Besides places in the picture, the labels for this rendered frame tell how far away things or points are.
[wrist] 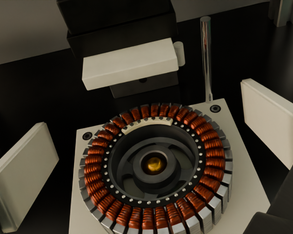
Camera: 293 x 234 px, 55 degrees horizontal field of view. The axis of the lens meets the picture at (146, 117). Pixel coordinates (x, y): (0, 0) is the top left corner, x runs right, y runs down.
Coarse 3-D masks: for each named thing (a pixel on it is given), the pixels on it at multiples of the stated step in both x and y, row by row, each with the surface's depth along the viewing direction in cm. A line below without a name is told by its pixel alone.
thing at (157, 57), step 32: (64, 0) 16; (96, 0) 16; (128, 0) 16; (160, 0) 17; (96, 32) 18; (128, 32) 18; (160, 32) 18; (96, 64) 18; (128, 64) 17; (160, 64) 17
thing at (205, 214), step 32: (128, 128) 22; (160, 128) 23; (192, 128) 21; (96, 160) 21; (128, 160) 23; (192, 160) 22; (224, 160) 19; (96, 192) 19; (160, 192) 20; (192, 192) 18; (224, 192) 18; (128, 224) 17; (160, 224) 17; (192, 224) 17
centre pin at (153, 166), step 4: (148, 160) 21; (152, 160) 21; (156, 160) 21; (160, 160) 21; (164, 160) 22; (144, 164) 22; (148, 164) 21; (152, 164) 21; (156, 164) 21; (160, 164) 21; (164, 164) 21; (144, 168) 21; (148, 168) 21; (152, 168) 21; (156, 168) 21; (160, 168) 21; (164, 168) 21; (144, 172) 21; (148, 172) 21; (152, 172) 21; (156, 172) 21; (160, 172) 21
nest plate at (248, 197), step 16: (208, 112) 27; (224, 112) 26; (96, 128) 28; (224, 128) 25; (80, 144) 27; (240, 144) 24; (240, 160) 23; (240, 176) 22; (256, 176) 21; (128, 192) 23; (240, 192) 21; (256, 192) 21; (80, 208) 22; (240, 208) 20; (256, 208) 20; (80, 224) 22; (96, 224) 21; (224, 224) 20; (240, 224) 19
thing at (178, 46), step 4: (176, 44) 29; (180, 44) 29; (176, 48) 29; (180, 48) 29; (176, 52) 30; (180, 52) 30; (180, 56) 30; (184, 56) 31; (180, 60) 30; (184, 60) 31; (180, 64) 31; (184, 64) 31; (180, 68) 31
